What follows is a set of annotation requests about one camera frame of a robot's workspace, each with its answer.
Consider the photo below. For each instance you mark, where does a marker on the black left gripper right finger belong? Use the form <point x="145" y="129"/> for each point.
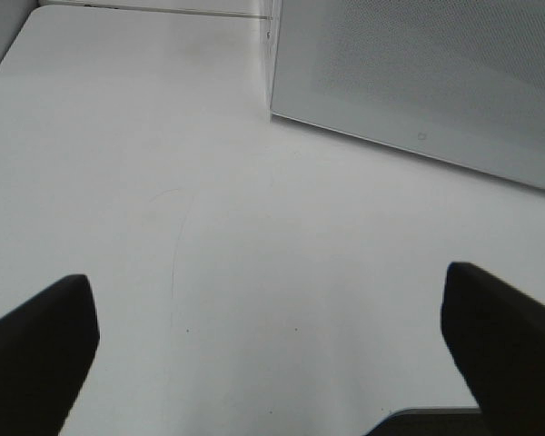
<point x="496" y="336"/>

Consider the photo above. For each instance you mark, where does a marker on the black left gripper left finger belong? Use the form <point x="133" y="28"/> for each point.
<point x="47" y="347"/>

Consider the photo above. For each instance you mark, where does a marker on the white microwave door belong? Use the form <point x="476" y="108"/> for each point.
<point x="462" y="82"/>

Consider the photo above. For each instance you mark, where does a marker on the white microwave oven body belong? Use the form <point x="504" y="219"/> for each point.
<point x="271" y="12"/>

